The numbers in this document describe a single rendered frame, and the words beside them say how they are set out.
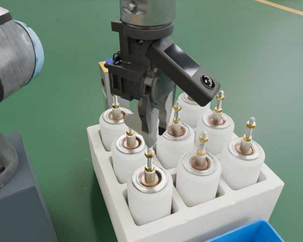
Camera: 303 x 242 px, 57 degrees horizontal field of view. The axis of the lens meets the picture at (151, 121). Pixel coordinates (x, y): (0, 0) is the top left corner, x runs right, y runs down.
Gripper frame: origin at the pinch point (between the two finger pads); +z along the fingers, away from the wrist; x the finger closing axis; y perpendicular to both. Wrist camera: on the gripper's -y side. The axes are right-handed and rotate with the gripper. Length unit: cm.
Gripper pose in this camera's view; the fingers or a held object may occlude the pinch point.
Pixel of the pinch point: (158, 136)
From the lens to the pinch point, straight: 50.0
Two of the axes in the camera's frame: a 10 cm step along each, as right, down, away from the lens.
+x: -5.2, 5.2, -6.8
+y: -8.6, -3.1, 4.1
